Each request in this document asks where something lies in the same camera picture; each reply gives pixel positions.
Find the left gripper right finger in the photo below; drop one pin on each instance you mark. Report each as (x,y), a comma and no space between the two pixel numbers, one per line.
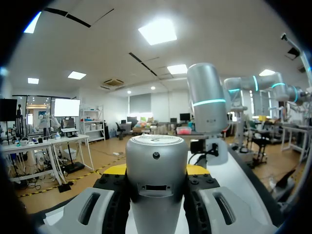
(241,214)

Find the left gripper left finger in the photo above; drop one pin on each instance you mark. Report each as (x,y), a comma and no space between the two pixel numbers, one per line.
(73,214)

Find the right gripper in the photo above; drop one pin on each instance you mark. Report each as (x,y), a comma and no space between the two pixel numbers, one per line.
(219,153)

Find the grey hand-held probe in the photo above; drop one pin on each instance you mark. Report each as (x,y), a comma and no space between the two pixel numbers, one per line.
(156,170)

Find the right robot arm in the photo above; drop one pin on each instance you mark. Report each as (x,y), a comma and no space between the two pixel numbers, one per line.
(207,97)

